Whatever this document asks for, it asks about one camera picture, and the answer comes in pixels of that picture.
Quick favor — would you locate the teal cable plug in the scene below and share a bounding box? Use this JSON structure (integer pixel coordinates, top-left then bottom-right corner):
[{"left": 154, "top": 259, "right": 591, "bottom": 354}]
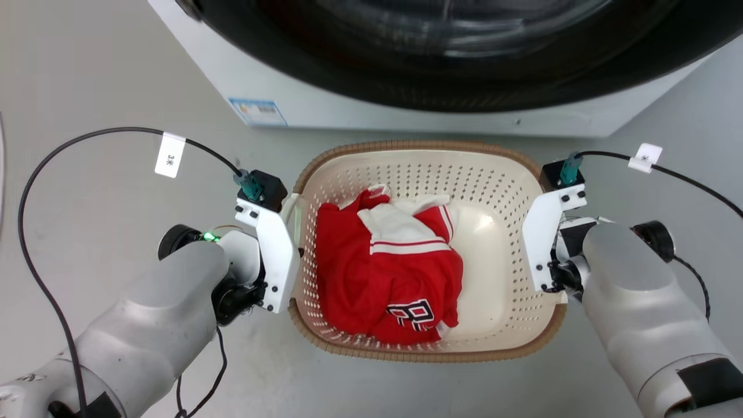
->
[
  {"left": 560, "top": 152, "right": 584, "bottom": 187},
  {"left": 233, "top": 169, "right": 264, "bottom": 201}
]

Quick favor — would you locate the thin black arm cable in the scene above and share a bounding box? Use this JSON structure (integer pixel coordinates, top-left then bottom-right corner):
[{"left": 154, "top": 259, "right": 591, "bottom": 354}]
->
[
  {"left": 174, "top": 326, "right": 228, "bottom": 418},
  {"left": 673, "top": 255, "right": 711, "bottom": 321}
]

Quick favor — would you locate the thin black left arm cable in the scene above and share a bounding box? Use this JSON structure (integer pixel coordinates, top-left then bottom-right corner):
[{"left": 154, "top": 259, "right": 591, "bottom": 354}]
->
[{"left": 174, "top": 326, "right": 228, "bottom": 418}]

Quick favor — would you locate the blue white energy label sticker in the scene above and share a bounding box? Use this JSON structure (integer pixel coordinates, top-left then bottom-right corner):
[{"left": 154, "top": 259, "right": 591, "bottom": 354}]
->
[{"left": 228, "top": 98, "right": 289, "bottom": 128}]

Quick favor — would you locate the teal right cable plug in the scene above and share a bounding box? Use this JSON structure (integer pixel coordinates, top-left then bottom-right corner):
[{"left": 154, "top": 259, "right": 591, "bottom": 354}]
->
[{"left": 560, "top": 152, "right": 584, "bottom": 187}]

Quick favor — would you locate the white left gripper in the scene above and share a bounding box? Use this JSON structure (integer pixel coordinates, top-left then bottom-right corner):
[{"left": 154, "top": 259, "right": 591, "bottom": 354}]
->
[{"left": 212, "top": 197, "right": 301, "bottom": 326}]

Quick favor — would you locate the cream perforated laundry basket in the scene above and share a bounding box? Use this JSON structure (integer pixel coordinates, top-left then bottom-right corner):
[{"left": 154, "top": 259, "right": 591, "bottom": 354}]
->
[{"left": 282, "top": 139, "right": 568, "bottom": 364}]

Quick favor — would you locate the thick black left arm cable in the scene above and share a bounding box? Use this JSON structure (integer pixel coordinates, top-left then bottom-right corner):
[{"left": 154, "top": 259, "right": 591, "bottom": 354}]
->
[{"left": 17, "top": 127, "right": 244, "bottom": 418}]

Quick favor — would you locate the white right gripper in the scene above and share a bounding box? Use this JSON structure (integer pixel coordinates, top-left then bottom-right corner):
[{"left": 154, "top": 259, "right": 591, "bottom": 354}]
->
[{"left": 522, "top": 186, "right": 587, "bottom": 294}]

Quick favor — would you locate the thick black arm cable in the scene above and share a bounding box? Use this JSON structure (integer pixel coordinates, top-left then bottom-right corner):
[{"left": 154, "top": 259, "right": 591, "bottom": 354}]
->
[
  {"left": 17, "top": 127, "right": 244, "bottom": 418},
  {"left": 578, "top": 150, "right": 743, "bottom": 219}
]

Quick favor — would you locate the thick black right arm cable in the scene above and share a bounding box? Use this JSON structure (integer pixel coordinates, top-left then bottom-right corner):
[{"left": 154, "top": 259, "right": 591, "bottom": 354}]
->
[{"left": 578, "top": 150, "right": 743, "bottom": 219}]

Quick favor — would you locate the white washing machine body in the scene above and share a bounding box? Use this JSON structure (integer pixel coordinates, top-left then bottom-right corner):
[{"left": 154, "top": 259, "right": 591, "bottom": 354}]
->
[{"left": 148, "top": 0, "right": 743, "bottom": 139}]

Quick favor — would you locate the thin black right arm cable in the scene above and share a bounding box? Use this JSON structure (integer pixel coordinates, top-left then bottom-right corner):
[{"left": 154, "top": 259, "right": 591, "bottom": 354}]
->
[{"left": 673, "top": 255, "right": 711, "bottom": 321}]

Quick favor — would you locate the small white cable tag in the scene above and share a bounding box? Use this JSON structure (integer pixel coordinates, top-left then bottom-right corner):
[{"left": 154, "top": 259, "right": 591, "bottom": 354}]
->
[{"left": 627, "top": 143, "right": 663, "bottom": 174}]

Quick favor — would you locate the teal left cable plug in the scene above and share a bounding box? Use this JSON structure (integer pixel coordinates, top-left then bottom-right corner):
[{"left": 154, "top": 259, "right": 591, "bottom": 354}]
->
[{"left": 233, "top": 169, "right": 264, "bottom": 201}]

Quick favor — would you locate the long white cable tag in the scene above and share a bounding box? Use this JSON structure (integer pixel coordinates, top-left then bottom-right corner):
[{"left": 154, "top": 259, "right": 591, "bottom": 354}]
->
[{"left": 154, "top": 132, "right": 187, "bottom": 179}]

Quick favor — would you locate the black round washing machine door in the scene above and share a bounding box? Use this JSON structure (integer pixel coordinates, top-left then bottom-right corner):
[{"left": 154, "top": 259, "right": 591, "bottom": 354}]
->
[{"left": 174, "top": 0, "right": 743, "bottom": 114}]

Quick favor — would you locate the red white sports jersey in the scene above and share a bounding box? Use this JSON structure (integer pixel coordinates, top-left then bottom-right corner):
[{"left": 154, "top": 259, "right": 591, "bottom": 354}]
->
[{"left": 315, "top": 185, "right": 464, "bottom": 345}]

